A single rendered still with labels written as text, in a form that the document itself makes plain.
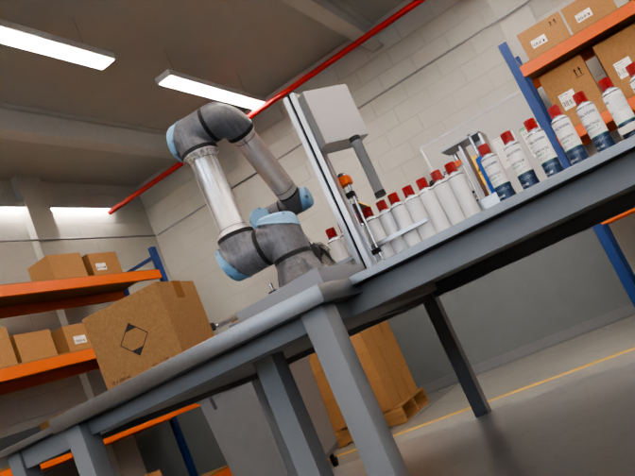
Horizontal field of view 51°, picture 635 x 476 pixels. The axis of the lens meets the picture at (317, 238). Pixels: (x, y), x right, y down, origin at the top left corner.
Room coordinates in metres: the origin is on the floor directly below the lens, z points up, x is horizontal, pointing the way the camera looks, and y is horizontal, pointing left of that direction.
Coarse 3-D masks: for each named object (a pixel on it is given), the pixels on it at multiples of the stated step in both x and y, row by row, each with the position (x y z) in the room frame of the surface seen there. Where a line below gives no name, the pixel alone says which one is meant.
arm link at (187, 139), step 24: (192, 120) 1.88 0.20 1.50; (168, 144) 1.91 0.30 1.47; (192, 144) 1.89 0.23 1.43; (192, 168) 1.92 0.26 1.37; (216, 168) 1.91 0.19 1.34; (216, 192) 1.90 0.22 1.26; (216, 216) 1.90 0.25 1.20; (240, 216) 1.92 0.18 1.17; (240, 240) 1.88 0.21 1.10; (240, 264) 1.88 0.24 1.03; (264, 264) 1.89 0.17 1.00
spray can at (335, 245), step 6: (330, 228) 2.20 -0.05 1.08; (330, 234) 2.20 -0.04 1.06; (336, 234) 2.21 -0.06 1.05; (330, 240) 2.20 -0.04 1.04; (336, 240) 2.19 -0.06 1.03; (330, 246) 2.21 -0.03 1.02; (336, 246) 2.19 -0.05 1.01; (342, 246) 2.20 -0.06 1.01; (336, 252) 2.19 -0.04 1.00; (342, 252) 2.19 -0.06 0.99; (336, 258) 2.20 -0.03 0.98; (342, 258) 2.19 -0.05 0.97; (348, 264) 2.19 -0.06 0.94
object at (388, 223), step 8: (384, 200) 2.12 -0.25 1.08; (384, 208) 2.12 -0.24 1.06; (384, 216) 2.11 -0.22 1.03; (392, 216) 2.11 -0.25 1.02; (384, 224) 2.12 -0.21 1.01; (392, 224) 2.11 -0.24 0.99; (392, 232) 2.11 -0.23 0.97; (392, 240) 2.11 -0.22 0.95; (400, 240) 2.11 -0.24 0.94; (400, 248) 2.11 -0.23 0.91
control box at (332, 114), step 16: (304, 96) 1.97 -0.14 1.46; (320, 96) 1.99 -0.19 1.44; (336, 96) 2.02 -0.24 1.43; (304, 112) 2.00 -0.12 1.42; (320, 112) 1.98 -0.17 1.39; (336, 112) 2.01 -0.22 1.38; (352, 112) 2.04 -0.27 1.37; (320, 128) 1.97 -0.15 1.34; (336, 128) 2.00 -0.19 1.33; (352, 128) 2.02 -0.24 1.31; (320, 144) 1.99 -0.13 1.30; (336, 144) 2.02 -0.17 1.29
